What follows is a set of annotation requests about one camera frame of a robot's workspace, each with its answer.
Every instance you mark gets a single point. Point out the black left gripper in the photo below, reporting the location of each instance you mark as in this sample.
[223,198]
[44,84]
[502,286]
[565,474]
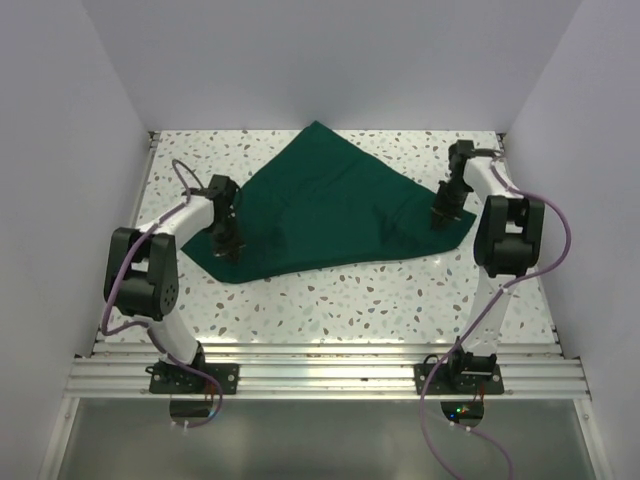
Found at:
[229,250]

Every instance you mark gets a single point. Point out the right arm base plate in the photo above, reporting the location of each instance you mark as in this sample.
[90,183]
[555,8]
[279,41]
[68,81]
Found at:
[462,384]

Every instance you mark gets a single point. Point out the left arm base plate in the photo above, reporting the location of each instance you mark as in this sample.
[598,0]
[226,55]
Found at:
[174,380]

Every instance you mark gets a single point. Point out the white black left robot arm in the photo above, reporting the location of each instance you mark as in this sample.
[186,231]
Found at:
[142,286]

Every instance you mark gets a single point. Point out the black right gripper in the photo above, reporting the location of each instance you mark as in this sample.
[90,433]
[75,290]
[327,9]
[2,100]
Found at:
[440,209]

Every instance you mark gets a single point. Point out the green surgical cloth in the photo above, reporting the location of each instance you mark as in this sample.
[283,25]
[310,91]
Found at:
[322,202]

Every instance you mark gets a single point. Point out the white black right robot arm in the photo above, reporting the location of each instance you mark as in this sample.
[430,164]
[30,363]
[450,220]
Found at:
[506,246]

